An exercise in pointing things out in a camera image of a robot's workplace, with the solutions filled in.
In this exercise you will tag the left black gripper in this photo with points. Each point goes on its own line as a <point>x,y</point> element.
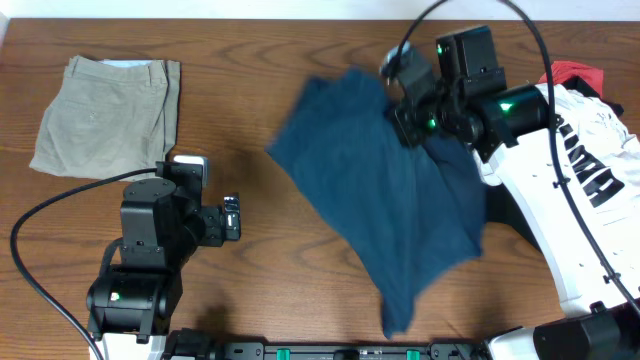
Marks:
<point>226,220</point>

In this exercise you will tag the black garment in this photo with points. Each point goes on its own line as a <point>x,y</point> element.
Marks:
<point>502,208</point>

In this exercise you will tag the navy blue shorts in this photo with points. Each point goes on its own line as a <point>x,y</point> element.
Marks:
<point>409,214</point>

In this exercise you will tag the red garment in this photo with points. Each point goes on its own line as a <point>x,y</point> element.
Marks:
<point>587,80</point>

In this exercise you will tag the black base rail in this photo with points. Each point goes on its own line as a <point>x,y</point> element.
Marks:
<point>195,345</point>

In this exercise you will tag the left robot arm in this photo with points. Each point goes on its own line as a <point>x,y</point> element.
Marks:
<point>139,285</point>

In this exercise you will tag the white printed t-shirt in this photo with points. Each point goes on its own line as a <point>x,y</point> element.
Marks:
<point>600,159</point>

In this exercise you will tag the folded khaki shorts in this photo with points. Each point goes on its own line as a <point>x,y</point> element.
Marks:
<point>109,117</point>

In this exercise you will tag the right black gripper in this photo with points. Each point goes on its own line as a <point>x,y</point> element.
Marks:
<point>407,125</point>

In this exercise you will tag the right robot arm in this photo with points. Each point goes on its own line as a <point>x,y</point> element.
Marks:
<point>603,333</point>

